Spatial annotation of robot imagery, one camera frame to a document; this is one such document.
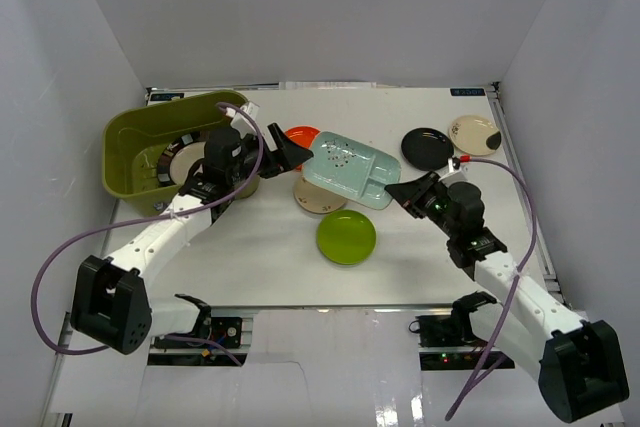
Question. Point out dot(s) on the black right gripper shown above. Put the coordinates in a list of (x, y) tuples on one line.
[(410, 193)]

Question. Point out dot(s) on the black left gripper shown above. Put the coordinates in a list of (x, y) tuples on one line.
[(270, 156)]

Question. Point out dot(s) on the light blue oblong dish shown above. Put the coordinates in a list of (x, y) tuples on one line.
[(353, 170)]

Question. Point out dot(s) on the beige plate with characters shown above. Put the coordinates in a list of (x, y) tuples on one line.
[(316, 200)]

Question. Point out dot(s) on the lime green round plate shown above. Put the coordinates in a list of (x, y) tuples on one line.
[(346, 237)]

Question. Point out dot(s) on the large black rimmed beige plate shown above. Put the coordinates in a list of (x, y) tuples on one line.
[(179, 156)]

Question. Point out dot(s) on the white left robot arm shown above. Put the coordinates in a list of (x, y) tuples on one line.
[(111, 303)]

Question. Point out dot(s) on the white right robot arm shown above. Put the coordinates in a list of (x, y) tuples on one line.
[(577, 364)]

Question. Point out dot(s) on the olive green plastic bin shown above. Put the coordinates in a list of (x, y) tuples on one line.
[(134, 141)]

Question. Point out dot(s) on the orange round plate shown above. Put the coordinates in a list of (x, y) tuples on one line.
[(296, 149)]

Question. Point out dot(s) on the black round plate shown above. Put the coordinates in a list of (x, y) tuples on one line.
[(426, 149)]

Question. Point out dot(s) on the papers at table back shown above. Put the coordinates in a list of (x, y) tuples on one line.
[(326, 85)]

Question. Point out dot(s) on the cream plate with black spot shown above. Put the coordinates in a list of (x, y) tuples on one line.
[(475, 135)]

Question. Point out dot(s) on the blue label sticker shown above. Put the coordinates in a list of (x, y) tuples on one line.
[(467, 92), (165, 96)]

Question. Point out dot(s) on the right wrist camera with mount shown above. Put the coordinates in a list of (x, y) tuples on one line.
[(456, 172)]

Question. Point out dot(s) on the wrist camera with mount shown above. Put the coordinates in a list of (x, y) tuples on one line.
[(456, 172), (244, 118)]

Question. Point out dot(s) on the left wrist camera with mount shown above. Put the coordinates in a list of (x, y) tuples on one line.
[(244, 118)]

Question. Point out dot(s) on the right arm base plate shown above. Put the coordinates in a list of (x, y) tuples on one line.
[(441, 345)]

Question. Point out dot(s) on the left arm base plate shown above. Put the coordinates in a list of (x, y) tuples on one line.
[(232, 333)]

